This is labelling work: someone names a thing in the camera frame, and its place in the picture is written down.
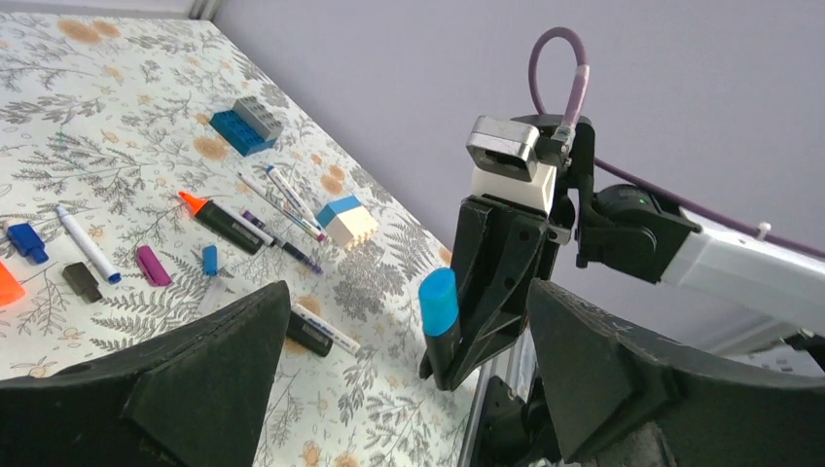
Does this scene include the blue box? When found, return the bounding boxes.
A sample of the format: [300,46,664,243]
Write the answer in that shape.
[209,95,284,157]

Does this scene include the black highlighter blue cap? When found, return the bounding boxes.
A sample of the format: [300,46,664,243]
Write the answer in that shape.
[418,268,462,391]

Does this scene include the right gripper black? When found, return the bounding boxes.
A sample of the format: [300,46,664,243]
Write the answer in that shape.
[443,116,595,466]

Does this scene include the white grey marker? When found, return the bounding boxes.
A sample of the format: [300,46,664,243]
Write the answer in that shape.
[292,304,361,355]

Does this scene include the floral patterned table mat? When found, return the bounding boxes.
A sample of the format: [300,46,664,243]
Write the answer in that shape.
[1,13,474,466]

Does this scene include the black highlighter pink cap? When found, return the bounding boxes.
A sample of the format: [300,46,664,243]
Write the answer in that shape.
[286,312,333,357]

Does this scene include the purple pen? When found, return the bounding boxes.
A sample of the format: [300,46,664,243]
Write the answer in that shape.
[242,210,323,275]

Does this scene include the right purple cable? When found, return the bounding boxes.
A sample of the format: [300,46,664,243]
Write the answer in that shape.
[528,26,825,261]

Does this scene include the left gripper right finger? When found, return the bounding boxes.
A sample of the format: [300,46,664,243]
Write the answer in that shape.
[526,279,824,466]

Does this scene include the white pink pen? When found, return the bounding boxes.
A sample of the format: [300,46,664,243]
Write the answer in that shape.
[236,172,326,242]

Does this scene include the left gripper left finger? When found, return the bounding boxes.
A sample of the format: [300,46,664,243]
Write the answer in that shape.
[1,281,290,466]

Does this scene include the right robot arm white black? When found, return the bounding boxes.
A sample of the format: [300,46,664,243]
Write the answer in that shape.
[419,115,824,466]

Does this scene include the black highlighter orange cap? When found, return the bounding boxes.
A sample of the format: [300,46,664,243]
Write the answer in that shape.
[178,191,264,255]

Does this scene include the clear pen cap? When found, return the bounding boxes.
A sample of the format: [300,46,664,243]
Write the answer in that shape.
[201,276,234,307]

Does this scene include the black small cap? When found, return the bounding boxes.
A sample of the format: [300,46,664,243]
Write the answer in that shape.
[62,262,102,304]

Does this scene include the small blue pen cap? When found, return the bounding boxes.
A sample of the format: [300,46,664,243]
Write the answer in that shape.
[4,220,50,265]

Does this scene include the purple pen cap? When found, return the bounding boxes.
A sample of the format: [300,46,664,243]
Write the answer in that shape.
[135,245,172,287]

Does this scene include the white marker blue tip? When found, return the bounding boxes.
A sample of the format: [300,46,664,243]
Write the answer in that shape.
[55,205,122,284]

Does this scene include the white black marker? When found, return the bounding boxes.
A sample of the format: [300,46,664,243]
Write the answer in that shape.
[217,203,276,247]

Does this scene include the white blue block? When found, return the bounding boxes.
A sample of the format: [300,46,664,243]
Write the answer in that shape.
[315,196,378,250]

